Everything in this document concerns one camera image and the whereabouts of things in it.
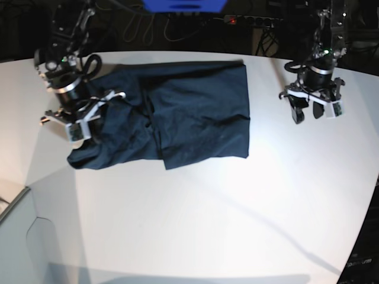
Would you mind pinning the blue plastic bin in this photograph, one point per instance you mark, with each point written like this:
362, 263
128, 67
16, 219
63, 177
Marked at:
166, 6

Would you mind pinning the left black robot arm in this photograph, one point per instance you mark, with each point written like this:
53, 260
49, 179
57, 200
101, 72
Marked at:
314, 83

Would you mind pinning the right gripper body with mount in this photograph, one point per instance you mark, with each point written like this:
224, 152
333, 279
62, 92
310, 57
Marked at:
76, 123

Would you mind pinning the dark blue t-shirt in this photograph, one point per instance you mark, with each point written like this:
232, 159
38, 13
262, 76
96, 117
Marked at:
181, 113

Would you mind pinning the left gripper body with mount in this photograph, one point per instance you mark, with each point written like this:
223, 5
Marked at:
330, 97

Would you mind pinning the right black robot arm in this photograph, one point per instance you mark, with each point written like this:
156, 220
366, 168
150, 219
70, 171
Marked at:
69, 77

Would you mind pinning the black power strip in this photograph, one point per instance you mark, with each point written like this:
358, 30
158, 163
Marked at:
252, 21

